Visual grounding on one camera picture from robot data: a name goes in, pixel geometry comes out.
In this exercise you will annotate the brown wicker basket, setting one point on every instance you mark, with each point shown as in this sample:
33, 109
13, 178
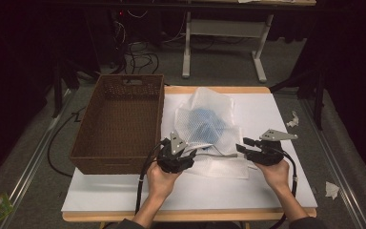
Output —
117, 117

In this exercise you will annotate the person's right hand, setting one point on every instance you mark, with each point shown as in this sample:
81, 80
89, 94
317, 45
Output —
274, 176

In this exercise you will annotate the dark metal stand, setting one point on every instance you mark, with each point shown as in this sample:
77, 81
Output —
58, 86
317, 98

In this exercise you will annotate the person's left hand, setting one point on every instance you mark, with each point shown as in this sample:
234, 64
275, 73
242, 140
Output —
162, 181

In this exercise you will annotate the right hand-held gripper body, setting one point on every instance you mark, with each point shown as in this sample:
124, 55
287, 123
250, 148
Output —
268, 154

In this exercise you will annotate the blue garment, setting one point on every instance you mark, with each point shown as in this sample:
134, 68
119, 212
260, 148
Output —
208, 125

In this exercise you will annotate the white board sheet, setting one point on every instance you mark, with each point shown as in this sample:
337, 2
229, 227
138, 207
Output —
133, 191

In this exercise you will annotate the metal floor rail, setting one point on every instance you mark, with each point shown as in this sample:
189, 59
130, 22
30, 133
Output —
336, 165
28, 165

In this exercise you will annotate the small crumpled white paper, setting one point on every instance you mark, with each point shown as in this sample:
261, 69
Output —
294, 120

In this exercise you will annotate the flat crumpled white paper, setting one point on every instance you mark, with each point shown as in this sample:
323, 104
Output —
332, 190

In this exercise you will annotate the white desk frame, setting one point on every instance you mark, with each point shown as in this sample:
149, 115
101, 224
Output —
225, 28

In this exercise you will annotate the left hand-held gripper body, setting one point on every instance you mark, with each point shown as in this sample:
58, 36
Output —
170, 160

